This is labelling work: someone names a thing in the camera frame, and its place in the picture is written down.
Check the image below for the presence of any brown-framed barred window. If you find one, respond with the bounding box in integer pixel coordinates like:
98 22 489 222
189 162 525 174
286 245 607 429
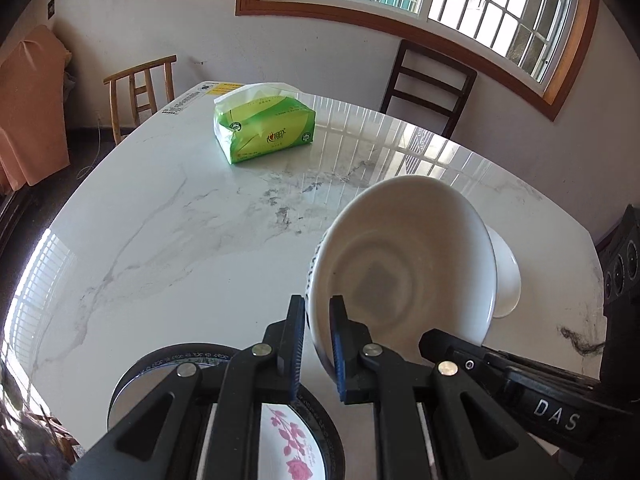
235 0 601 122

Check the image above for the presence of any dark wooden bench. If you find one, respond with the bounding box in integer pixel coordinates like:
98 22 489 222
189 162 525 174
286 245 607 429
0 180 46 261

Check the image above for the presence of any dark carved wooden chair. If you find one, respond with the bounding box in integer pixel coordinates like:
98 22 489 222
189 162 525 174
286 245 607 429
595 220 632 263

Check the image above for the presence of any white bowl with black print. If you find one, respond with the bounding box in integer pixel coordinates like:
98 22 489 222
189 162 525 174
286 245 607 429
487 226 522 319

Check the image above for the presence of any large blue floral plate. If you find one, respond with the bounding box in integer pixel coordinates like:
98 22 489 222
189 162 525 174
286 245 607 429
106 342 346 480

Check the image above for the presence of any white pink-flower deep plate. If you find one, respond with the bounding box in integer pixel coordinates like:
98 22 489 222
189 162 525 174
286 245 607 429
207 400 328 480

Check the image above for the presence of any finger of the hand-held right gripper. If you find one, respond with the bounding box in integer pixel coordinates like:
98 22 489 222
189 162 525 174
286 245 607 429
419 329 601 401

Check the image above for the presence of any white ribbed rabbit bowl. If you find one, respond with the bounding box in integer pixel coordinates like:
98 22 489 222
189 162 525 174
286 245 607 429
304 176 499 377

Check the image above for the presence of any green tissue pack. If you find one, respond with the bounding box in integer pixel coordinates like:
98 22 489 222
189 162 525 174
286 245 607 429
214 82 317 165

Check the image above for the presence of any light wooden chair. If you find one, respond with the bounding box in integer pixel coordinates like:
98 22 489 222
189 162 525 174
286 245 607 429
103 55 177 146

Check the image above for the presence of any white table label sticker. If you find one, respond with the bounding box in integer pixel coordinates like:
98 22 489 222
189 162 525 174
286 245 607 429
160 90 207 117

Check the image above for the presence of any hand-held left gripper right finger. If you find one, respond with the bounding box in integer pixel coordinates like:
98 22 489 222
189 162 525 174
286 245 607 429
327 295 567 480

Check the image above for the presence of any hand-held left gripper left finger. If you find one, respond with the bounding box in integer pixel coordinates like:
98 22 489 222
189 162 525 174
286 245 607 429
70 295 306 480

